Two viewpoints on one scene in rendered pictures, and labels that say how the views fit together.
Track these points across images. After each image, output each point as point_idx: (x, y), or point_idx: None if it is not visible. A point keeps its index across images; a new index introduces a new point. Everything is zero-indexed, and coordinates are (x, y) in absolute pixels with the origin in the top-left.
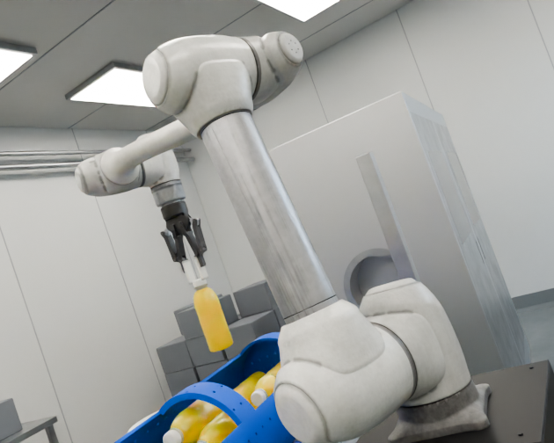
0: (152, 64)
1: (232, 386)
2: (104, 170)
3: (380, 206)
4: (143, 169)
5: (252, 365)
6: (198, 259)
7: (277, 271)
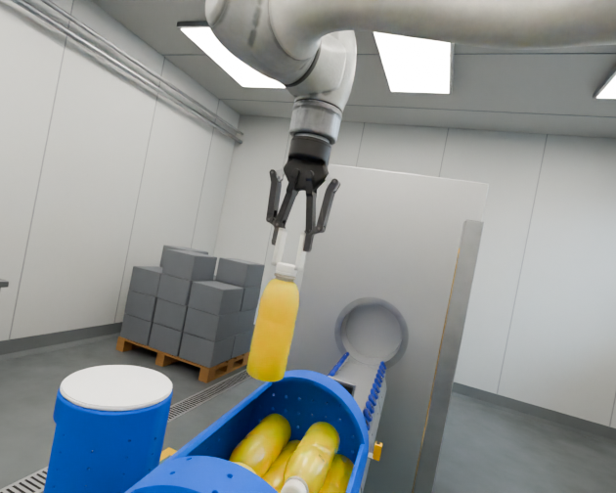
0: None
1: (238, 417)
2: (273, 2)
3: (462, 280)
4: (316, 59)
5: (273, 397)
6: (305, 238)
7: None
